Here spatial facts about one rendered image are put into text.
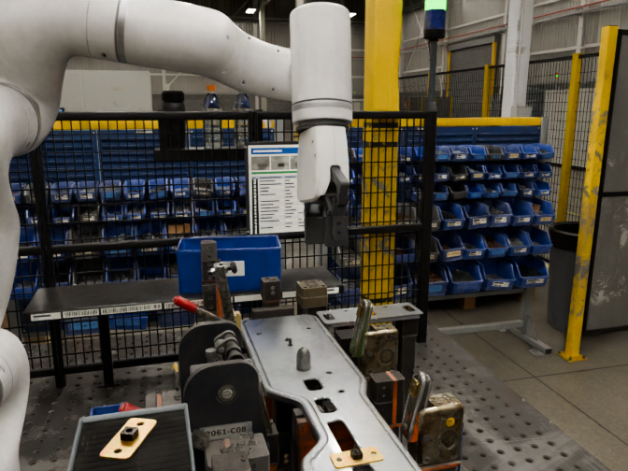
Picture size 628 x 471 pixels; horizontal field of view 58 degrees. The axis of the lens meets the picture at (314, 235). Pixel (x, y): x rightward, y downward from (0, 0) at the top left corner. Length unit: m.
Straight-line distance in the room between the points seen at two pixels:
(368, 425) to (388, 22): 1.34
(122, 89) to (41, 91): 6.75
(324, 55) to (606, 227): 3.24
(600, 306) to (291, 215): 2.60
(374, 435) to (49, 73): 0.77
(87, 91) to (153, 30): 6.90
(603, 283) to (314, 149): 3.36
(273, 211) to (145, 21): 1.15
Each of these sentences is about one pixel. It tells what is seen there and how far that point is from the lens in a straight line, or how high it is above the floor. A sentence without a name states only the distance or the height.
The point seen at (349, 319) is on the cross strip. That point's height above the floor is 1.00.
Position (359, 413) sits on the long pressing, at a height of 1.00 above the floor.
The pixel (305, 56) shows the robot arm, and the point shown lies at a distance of 0.78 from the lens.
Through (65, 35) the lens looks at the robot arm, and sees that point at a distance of 0.81.
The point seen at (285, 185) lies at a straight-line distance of 1.84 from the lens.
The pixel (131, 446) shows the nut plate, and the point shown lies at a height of 1.16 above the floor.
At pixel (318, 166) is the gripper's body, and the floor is 1.49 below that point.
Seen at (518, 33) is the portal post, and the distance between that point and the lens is 5.78.
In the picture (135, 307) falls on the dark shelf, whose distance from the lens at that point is 1.65.
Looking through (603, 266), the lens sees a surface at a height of 0.59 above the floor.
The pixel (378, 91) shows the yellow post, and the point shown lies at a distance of 1.96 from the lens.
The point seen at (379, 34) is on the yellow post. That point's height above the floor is 1.79.
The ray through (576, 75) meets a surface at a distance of 5.38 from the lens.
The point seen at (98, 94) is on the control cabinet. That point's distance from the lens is 7.65.
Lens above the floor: 1.56
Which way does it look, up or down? 13 degrees down
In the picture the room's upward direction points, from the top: straight up
